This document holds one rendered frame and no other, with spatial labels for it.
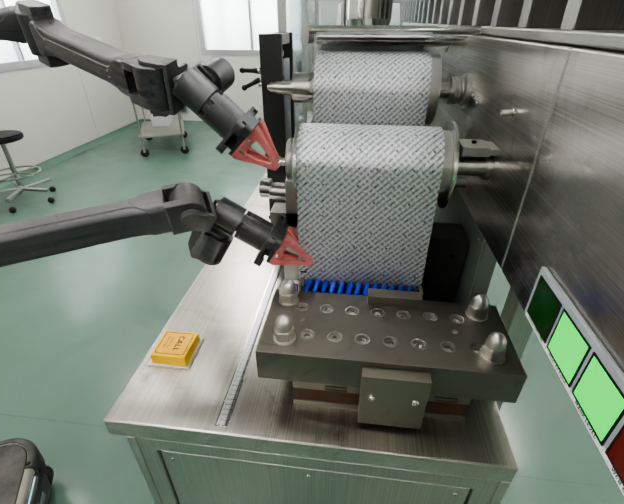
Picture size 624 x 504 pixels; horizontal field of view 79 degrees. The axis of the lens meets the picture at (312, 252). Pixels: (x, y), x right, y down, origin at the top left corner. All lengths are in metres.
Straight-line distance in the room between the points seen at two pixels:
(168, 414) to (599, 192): 0.67
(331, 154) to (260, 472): 0.56
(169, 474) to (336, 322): 0.43
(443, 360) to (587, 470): 1.40
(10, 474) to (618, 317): 1.63
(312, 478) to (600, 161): 0.62
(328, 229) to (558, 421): 1.59
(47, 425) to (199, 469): 1.35
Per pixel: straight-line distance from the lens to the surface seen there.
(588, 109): 0.49
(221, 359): 0.79
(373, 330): 0.64
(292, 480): 0.77
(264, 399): 0.71
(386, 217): 0.67
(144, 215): 0.66
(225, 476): 0.80
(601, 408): 0.43
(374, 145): 0.64
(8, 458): 1.73
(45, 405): 2.17
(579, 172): 0.48
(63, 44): 0.91
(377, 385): 0.60
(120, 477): 1.80
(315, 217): 0.67
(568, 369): 0.47
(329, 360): 0.60
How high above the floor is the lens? 1.46
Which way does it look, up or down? 32 degrees down
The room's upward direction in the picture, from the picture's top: straight up
